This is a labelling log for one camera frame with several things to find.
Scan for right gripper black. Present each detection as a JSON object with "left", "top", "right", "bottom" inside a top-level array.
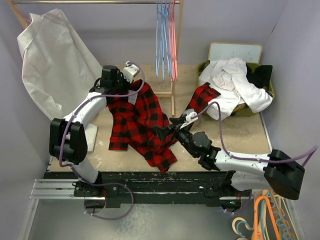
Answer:
[{"left": 153, "top": 117, "right": 198, "bottom": 158}]

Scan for red black plaid shirt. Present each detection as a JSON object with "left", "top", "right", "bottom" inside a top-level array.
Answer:
[{"left": 106, "top": 79, "right": 222, "bottom": 174}]

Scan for pink wire hanger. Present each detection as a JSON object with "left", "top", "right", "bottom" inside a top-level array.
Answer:
[{"left": 169, "top": 0, "right": 178, "bottom": 82}]

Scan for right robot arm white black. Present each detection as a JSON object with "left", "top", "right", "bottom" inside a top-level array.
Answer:
[{"left": 153, "top": 115, "right": 305, "bottom": 200}]

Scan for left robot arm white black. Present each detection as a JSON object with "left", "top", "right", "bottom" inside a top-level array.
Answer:
[{"left": 49, "top": 62, "right": 140, "bottom": 196}]

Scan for white garment on hanger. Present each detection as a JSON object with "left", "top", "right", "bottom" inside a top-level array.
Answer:
[{"left": 17, "top": 9, "right": 102, "bottom": 120}]

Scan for pink hanger holding white garment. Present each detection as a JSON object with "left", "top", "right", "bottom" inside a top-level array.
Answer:
[{"left": 11, "top": 3, "right": 32, "bottom": 29}]

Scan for beige plastic hanger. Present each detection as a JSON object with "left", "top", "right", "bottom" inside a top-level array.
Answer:
[{"left": 231, "top": 217, "right": 254, "bottom": 240}]

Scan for orange plastic hanger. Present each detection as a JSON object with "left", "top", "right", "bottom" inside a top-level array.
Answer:
[{"left": 251, "top": 194, "right": 282, "bottom": 240}]

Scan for green laundry basket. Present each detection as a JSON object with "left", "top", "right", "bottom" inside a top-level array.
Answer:
[{"left": 196, "top": 60, "right": 275, "bottom": 117}]

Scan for white clothes in basket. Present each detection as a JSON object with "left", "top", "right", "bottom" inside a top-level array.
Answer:
[{"left": 199, "top": 58, "right": 273, "bottom": 120}]

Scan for black garment in basket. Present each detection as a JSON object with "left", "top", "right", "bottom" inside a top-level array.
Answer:
[{"left": 246, "top": 62, "right": 273, "bottom": 90}]

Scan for wooden clothes rack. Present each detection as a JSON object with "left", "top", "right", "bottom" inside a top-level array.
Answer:
[{"left": 7, "top": 0, "right": 185, "bottom": 117}]

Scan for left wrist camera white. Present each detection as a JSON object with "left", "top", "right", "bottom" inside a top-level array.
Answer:
[{"left": 122, "top": 61, "right": 140, "bottom": 84}]

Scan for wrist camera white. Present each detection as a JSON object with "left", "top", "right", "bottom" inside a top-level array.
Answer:
[
  {"left": 179, "top": 108, "right": 199, "bottom": 130},
  {"left": 122, "top": 61, "right": 140, "bottom": 84}
]

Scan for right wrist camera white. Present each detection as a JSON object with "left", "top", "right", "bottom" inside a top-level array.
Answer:
[{"left": 179, "top": 108, "right": 199, "bottom": 130}]

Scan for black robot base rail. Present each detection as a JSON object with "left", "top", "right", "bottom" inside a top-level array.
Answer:
[{"left": 43, "top": 171, "right": 251, "bottom": 210}]

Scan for blue wire hangers bunch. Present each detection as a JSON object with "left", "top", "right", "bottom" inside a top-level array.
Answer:
[{"left": 155, "top": 0, "right": 171, "bottom": 82}]

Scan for whiteboard with wooden frame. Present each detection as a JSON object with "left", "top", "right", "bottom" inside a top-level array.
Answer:
[{"left": 208, "top": 42, "right": 263, "bottom": 64}]

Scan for aluminium frame rail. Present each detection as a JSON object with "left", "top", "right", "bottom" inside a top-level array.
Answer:
[{"left": 30, "top": 179, "right": 104, "bottom": 200}]

